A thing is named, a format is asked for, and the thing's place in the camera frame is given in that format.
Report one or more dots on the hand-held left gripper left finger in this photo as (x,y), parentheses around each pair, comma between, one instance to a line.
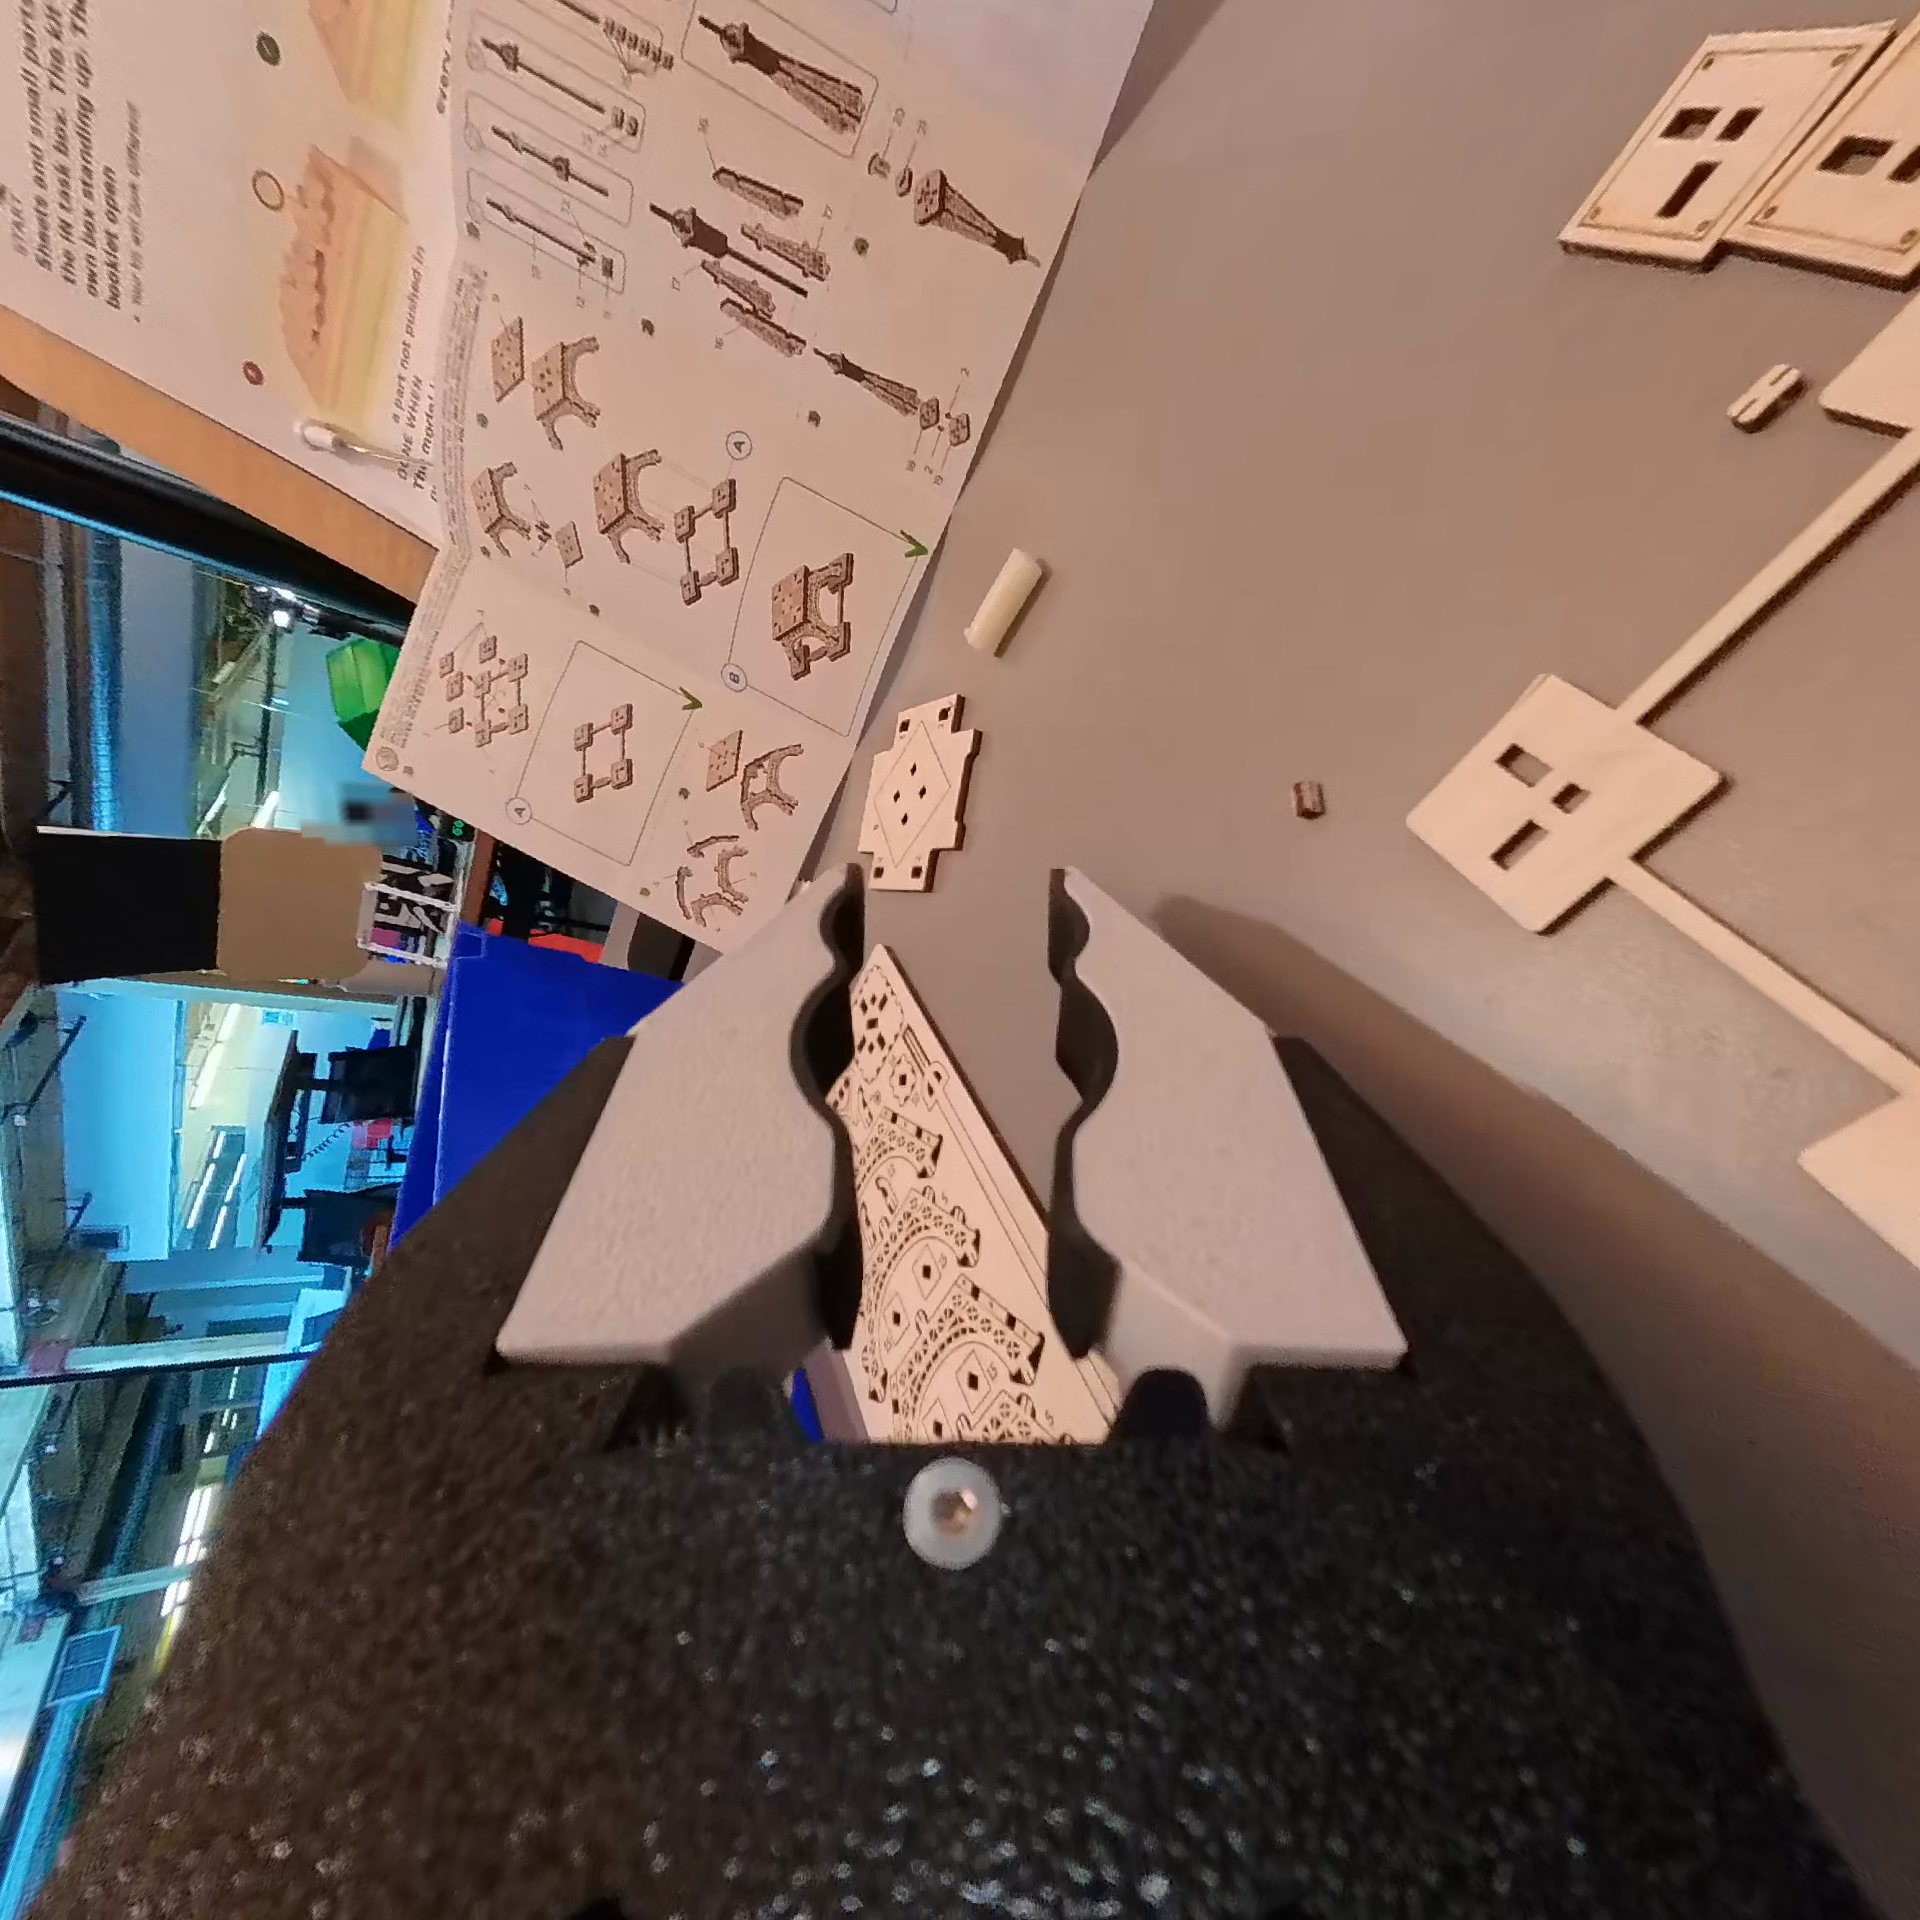
(676,1203)

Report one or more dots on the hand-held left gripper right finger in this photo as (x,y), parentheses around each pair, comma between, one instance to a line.
(1233,1203)

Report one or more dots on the engraved wooden part sheet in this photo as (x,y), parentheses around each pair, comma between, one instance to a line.
(930,1203)

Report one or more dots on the wooden square base frame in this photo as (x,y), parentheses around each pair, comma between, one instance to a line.
(1643,797)

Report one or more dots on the grey desk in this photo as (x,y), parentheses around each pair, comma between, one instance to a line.
(1351,450)

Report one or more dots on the blue plastic bin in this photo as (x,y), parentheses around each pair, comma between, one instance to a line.
(513,1080)

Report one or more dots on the cross-shaped wooden plate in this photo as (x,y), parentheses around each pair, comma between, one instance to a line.
(939,819)

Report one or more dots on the black panel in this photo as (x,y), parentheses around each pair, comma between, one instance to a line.
(122,901)

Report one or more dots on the white wax stick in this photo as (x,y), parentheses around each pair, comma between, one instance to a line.
(1007,603)

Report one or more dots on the white assembly instruction booklet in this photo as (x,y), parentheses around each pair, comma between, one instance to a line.
(841,450)

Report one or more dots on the brown cardboard sheet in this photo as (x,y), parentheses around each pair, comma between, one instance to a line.
(180,413)

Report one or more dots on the small slotted wooden piece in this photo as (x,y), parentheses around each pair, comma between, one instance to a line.
(1748,409)

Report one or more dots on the square slotted wooden plate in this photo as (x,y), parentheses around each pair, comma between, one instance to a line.
(1643,211)
(1801,225)

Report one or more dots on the yellow printed instruction sheet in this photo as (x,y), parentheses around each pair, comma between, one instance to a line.
(197,225)

